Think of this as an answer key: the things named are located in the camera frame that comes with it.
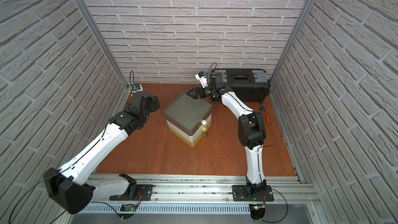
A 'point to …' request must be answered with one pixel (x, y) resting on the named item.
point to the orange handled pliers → (263, 107)
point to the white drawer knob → (203, 122)
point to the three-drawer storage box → (188, 118)
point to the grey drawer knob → (204, 135)
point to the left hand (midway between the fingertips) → (150, 97)
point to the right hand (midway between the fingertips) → (195, 90)
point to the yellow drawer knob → (203, 128)
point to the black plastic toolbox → (251, 85)
